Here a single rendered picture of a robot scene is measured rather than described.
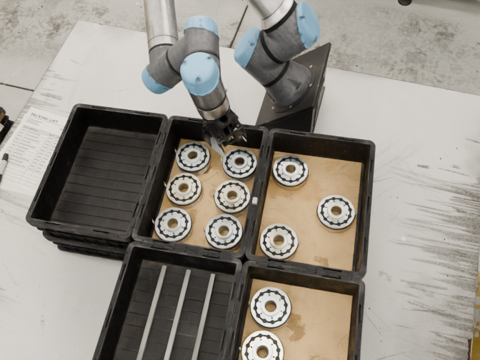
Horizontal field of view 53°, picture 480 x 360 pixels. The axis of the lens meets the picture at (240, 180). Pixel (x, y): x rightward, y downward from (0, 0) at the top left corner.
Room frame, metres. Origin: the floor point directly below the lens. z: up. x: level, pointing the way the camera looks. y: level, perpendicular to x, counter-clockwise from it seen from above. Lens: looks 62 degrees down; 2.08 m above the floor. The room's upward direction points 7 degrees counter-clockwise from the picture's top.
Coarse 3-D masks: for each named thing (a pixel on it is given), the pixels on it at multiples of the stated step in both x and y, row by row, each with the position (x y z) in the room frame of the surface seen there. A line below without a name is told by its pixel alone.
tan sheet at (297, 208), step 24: (312, 168) 0.69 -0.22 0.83; (336, 168) 0.68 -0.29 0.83; (360, 168) 0.67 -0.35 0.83; (288, 192) 0.62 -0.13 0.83; (312, 192) 0.61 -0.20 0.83; (336, 192) 0.60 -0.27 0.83; (264, 216) 0.55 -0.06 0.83; (288, 216) 0.54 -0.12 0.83; (312, 216) 0.53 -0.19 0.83; (312, 240) 0.46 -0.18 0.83; (336, 240) 0.46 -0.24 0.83; (336, 264) 0.39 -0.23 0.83
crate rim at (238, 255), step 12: (168, 120) 0.85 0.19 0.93; (180, 120) 0.85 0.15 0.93; (192, 120) 0.85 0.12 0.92; (168, 132) 0.81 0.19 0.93; (264, 132) 0.77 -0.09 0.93; (264, 144) 0.73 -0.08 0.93; (156, 156) 0.73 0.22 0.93; (156, 168) 0.69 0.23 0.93; (252, 192) 0.58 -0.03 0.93; (144, 204) 0.59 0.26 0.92; (252, 204) 0.55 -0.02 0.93; (144, 240) 0.48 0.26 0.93; (156, 240) 0.48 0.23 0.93; (204, 252) 0.43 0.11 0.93; (216, 252) 0.43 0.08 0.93; (228, 252) 0.42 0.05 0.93; (240, 252) 0.42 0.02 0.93
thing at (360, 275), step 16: (368, 144) 0.69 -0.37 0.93; (368, 176) 0.59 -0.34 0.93; (368, 192) 0.54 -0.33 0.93; (256, 208) 0.53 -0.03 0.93; (368, 208) 0.50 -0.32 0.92; (368, 224) 0.45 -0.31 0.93; (368, 240) 0.41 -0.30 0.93; (256, 256) 0.40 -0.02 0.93; (336, 272) 0.34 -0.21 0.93; (352, 272) 0.33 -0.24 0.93
